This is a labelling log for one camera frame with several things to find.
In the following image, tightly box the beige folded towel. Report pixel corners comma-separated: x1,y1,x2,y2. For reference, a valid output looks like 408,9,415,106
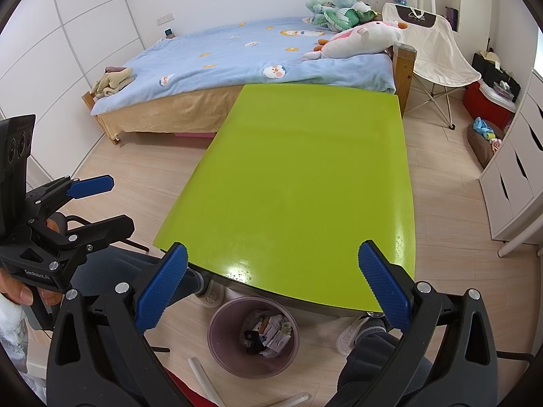
91,65,136,98

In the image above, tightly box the white paper packet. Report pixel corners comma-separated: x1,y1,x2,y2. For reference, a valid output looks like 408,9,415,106
263,331,293,357

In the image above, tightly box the black bag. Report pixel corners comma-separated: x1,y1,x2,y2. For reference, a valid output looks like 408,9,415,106
472,51,522,102

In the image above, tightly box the green plush toy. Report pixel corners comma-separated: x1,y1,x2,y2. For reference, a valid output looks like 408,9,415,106
306,0,378,32

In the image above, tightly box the black sock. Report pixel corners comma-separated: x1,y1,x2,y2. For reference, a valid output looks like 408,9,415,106
244,328,266,357

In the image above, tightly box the green top table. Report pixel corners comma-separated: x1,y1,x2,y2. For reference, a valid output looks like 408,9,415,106
153,84,416,318

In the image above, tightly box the white desk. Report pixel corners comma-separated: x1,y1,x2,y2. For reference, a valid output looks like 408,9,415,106
497,203,543,259

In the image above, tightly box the person's left forearm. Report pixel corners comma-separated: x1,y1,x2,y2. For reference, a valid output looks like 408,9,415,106
0,294,32,391

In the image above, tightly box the white drawer cabinet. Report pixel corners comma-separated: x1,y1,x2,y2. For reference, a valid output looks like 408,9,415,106
479,65,543,242

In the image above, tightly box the white shoe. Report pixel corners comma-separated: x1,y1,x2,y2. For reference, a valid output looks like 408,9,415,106
335,316,382,354
199,282,225,308

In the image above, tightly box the person's right leg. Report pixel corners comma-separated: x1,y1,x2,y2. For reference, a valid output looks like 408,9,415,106
326,318,433,407

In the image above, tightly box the person's leg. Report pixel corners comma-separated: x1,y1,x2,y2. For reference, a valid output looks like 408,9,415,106
326,318,433,407
72,246,204,306

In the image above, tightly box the white right shoe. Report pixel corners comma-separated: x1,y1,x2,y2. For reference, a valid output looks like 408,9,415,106
335,316,382,354

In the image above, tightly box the blue printed blanket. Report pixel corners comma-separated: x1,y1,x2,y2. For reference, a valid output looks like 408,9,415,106
91,16,397,115

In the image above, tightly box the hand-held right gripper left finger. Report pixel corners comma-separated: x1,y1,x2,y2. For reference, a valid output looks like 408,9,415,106
46,241,189,407

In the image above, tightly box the pink trash bin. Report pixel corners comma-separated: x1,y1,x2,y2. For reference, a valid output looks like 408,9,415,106
207,297,300,378

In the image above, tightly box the red storage box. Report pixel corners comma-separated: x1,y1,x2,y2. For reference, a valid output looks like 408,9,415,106
462,80,516,125

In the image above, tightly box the black chair frame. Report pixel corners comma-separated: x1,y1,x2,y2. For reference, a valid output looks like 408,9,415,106
496,348,537,363

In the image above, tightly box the wooden bed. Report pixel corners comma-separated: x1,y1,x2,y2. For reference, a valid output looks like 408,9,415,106
81,16,418,145

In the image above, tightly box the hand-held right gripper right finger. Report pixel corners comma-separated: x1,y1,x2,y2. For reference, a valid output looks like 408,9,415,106
357,239,499,407

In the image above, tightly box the white left shoe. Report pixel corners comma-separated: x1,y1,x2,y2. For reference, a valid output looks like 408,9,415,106
199,282,225,308

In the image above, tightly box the brown pet bed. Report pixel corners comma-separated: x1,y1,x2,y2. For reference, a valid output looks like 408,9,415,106
467,123,505,169

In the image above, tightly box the white plastic tube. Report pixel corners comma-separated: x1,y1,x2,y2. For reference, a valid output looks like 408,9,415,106
271,392,310,407
188,356,225,407

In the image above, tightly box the pink white plush toy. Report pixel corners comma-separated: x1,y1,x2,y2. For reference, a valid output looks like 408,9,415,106
302,20,409,61

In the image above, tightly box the person's left hand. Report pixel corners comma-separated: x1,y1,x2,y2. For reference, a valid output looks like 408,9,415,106
0,269,63,306

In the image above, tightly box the white sock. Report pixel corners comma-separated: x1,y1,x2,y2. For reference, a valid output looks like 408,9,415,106
255,311,293,335

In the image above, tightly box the white folding chair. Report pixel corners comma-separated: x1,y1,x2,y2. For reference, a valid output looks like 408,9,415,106
382,2,482,130

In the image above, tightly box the person's left leg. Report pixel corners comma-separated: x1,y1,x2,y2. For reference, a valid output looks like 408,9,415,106
72,246,204,306

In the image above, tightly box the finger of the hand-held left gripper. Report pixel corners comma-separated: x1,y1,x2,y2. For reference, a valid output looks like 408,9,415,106
24,174,116,222
29,214,135,262

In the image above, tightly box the blue soft toy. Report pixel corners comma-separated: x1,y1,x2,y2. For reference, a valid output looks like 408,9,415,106
473,117,497,136

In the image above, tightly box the red cloth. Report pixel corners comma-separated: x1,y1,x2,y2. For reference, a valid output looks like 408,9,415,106
163,369,221,407

